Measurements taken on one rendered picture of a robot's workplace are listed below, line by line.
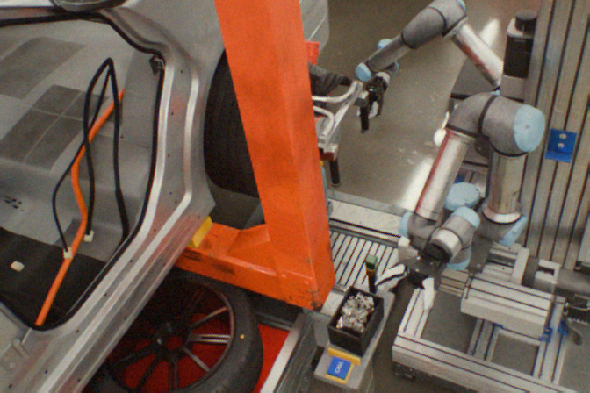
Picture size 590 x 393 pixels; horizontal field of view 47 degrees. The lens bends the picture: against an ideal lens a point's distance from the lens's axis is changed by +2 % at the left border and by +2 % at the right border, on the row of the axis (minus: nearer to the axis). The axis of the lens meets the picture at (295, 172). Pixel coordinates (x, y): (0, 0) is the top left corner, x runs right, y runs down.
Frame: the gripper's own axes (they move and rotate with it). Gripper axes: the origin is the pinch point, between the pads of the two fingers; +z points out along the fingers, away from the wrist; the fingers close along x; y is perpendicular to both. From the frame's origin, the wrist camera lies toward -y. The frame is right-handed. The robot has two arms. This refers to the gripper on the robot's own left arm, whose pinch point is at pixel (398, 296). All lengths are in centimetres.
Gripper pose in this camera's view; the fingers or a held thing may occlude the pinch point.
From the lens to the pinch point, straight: 174.0
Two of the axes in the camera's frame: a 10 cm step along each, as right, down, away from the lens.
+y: 2.2, 7.5, 6.2
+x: -7.4, -2.8, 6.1
